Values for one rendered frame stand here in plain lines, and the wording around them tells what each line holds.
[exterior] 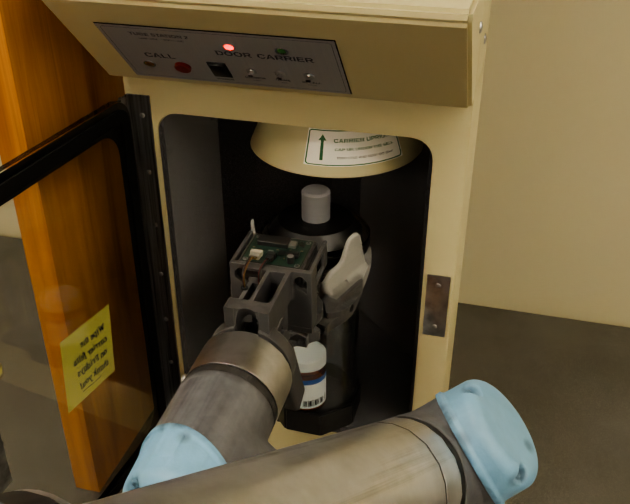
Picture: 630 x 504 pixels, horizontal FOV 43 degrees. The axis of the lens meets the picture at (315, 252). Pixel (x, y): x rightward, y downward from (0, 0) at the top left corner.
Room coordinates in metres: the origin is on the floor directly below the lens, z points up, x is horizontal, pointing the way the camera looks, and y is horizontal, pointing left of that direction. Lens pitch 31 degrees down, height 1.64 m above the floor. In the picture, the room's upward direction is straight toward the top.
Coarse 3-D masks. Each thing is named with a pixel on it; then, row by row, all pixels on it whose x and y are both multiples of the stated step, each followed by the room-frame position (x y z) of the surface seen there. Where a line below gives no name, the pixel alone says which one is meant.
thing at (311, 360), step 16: (368, 240) 0.67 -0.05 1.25; (336, 256) 0.64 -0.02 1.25; (352, 320) 0.66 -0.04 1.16; (320, 336) 0.64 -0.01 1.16; (336, 336) 0.65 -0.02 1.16; (352, 336) 0.66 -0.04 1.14; (304, 352) 0.64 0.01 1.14; (320, 352) 0.64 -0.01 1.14; (336, 352) 0.65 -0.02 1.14; (352, 352) 0.66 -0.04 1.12; (304, 368) 0.64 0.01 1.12; (320, 368) 0.64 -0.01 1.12; (336, 368) 0.65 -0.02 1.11; (352, 368) 0.66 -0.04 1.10; (304, 384) 0.64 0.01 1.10; (320, 384) 0.64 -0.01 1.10; (336, 384) 0.65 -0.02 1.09; (352, 384) 0.66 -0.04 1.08; (304, 400) 0.64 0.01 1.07; (320, 400) 0.64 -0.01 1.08; (336, 400) 0.65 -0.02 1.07
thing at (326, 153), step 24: (264, 144) 0.72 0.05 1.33; (288, 144) 0.70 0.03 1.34; (312, 144) 0.69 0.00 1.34; (336, 144) 0.69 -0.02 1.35; (360, 144) 0.69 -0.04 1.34; (384, 144) 0.70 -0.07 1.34; (408, 144) 0.72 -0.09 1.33; (288, 168) 0.69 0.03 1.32; (312, 168) 0.68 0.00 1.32; (336, 168) 0.68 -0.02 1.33; (360, 168) 0.68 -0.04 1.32; (384, 168) 0.69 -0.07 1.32
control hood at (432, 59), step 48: (48, 0) 0.60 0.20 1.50; (96, 0) 0.59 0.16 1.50; (144, 0) 0.58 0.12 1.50; (192, 0) 0.57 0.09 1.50; (240, 0) 0.56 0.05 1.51; (288, 0) 0.56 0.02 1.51; (336, 0) 0.55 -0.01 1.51; (384, 0) 0.55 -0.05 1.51; (432, 0) 0.55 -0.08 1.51; (480, 0) 0.58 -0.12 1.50; (96, 48) 0.65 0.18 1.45; (384, 48) 0.56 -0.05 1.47; (432, 48) 0.55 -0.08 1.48; (384, 96) 0.62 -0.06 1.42; (432, 96) 0.60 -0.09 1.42
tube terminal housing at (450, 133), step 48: (480, 48) 0.64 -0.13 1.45; (192, 96) 0.70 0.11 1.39; (240, 96) 0.69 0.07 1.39; (288, 96) 0.67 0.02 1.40; (336, 96) 0.66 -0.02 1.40; (480, 96) 0.73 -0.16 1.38; (432, 144) 0.64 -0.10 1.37; (432, 192) 0.64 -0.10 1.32; (432, 240) 0.64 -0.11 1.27; (432, 336) 0.64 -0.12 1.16; (432, 384) 0.63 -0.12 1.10; (288, 432) 0.68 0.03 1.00
